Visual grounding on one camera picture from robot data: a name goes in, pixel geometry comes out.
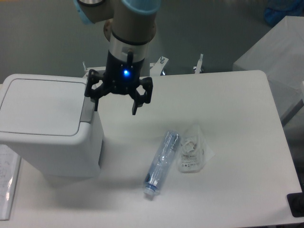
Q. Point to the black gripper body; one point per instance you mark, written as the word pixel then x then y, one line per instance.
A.
pixel 122 76

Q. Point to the blue object in background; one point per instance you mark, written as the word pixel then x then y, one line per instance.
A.
pixel 276 10

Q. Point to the laminated paper sheet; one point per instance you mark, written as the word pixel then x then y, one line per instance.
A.
pixel 9 171

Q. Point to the crushed clear plastic bottle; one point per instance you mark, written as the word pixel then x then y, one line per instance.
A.
pixel 161 164

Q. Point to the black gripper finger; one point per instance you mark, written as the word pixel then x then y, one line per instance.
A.
pixel 96 93
pixel 145 98

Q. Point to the clear plastic wrapper bag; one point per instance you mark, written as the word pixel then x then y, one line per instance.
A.
pixel 194 152

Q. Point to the white plastic trash can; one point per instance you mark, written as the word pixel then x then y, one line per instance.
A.
pixel 51 124

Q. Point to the black table clamp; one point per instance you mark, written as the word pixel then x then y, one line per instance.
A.
pixel 296 204

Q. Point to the white cabinet box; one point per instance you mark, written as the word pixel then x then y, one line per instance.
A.
pixel 280 55

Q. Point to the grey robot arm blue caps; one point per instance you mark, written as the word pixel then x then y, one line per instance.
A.
pixel 129 28

